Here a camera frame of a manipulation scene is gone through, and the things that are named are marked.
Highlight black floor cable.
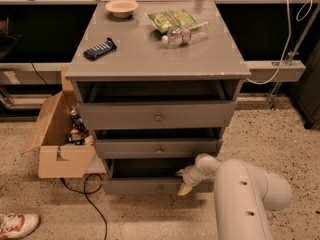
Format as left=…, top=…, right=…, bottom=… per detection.
left=59, top=173, right=109, bottom=240

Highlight grey middle drawer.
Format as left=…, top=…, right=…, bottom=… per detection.
left=95, top=138, right=222, bottom=159

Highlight clear plastic water bottle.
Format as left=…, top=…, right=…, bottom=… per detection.
left=162, top=20, right=210, bottom=46

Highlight dark soda can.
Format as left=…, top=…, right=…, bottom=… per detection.
left=70, top=109, right=81, bottom=121

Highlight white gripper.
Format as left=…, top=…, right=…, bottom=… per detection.
left=175, top=165, right=204, bottom=196

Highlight grey drawer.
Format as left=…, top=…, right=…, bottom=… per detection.
left=95, top=138, right=222, bottom=159
left=78, top=101, right=236, bottom=130
left=101, top=158, right=215, bottom=196

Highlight green chip bag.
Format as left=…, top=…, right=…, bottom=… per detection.
left=147, top=10, right=196, bottom=34

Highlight open cardboard box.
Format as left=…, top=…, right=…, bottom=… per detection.
left=22, top=66, right=96, bottom=178

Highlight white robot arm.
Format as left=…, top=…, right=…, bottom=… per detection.
left=177, top=153, right=292, bottom=240

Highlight beige paper bowl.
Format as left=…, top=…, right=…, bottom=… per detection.
left=105, top=0, right=138, bottom=19

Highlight white hanging cable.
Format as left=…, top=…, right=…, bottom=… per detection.
left=245, top=0, right=314, bottom=86

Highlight grey top drawer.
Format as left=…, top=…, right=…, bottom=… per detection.
left=78, top=101, right=236, bottom=130

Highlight grey wooden drawer cabinet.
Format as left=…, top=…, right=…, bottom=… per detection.
left=65, top=0, right=251, bottom=175

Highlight grey bottom drawer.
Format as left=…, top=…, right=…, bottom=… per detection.
left=101, top=158, right=215, bottom=196

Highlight white and red sneaker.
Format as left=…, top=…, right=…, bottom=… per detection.
left=0, top=213, right=40, bottom=240

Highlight small items in box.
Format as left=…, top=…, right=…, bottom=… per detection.
left=67, top=119, right=93, bottom=146

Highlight dark cabinet at right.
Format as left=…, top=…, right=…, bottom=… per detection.
left=291, top=41, right=320, bottom=129

